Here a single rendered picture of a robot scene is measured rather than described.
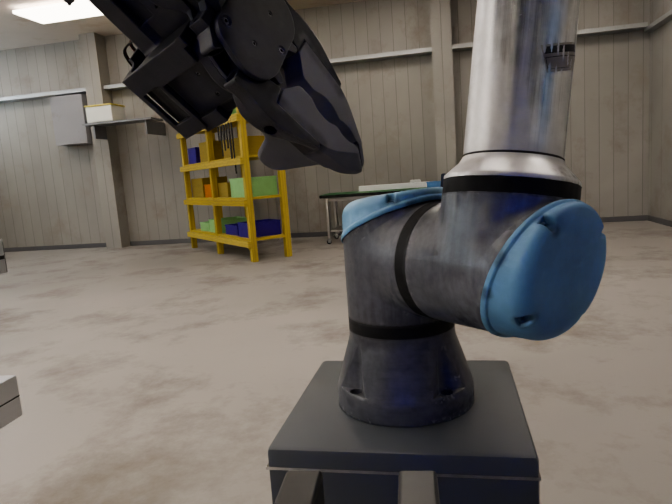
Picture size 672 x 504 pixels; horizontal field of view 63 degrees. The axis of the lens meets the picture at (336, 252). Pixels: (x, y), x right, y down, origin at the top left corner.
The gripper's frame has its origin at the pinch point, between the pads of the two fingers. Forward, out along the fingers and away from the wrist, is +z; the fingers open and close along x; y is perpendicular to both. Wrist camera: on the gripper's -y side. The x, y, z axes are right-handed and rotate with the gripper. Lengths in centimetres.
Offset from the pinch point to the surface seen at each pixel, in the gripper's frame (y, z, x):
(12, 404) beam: 150, 36, -2
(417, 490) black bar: -6.5, 3.5, 21.4
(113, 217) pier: 866, 255, -468
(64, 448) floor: 221, 86, -7
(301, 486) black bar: -1.8, 0.9, 22.2
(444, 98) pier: 319, 420, -657
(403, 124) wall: 397, 427, -646
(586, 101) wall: 154, 546, -692
